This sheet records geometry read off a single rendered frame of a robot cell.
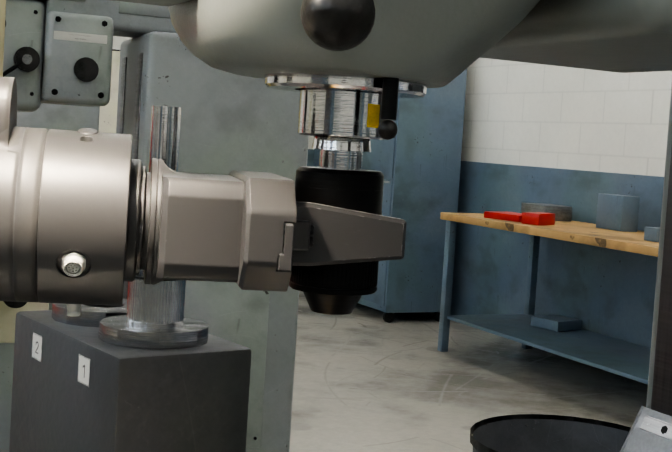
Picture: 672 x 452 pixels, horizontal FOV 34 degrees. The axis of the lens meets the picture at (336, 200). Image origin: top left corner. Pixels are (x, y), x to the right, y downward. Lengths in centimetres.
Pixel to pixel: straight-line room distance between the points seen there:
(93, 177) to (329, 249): 12
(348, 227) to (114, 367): 35
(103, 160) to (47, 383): 46
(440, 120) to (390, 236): 743
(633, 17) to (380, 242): 17
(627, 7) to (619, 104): 636
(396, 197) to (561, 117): 133
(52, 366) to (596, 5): 58
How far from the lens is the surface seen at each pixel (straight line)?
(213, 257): 53
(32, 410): 101
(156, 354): 86
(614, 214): 638
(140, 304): 90
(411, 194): 788
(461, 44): 54
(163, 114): 90
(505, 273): 777
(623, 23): 57
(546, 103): 749
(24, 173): 53
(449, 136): 802
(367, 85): 54
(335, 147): 57
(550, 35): 62
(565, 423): 285
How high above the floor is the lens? 128
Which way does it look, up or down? 3 degrees down
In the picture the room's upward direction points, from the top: 4 degrees clockwise
